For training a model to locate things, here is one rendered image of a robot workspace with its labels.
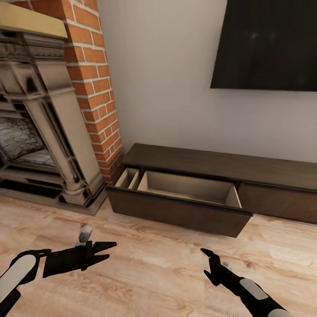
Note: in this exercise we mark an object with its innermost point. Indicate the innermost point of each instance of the countertop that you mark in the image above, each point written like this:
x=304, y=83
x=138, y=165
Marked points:
x=20, y=19

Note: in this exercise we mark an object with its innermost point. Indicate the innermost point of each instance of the wood fireplace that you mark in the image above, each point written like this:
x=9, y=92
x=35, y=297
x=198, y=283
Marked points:
x=46, y=155

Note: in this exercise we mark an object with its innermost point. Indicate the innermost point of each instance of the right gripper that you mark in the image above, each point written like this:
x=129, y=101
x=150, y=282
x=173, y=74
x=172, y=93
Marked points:
x=218, y=271

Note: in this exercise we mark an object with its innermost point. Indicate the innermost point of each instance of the wall mounted tv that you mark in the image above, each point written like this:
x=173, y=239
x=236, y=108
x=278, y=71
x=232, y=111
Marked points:
x=268, y=45

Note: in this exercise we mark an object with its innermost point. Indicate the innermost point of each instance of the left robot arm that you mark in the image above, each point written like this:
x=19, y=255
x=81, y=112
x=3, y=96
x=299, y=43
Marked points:
x=23, y=268

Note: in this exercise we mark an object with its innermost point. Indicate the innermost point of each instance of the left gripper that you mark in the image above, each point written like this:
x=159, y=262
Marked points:
x=82, y=257

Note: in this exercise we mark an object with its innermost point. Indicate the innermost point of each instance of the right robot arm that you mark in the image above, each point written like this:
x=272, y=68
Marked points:
x=253, y=297

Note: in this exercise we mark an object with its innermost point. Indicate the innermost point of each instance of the cabinet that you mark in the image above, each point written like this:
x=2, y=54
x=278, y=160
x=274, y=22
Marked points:
x=212, y=191

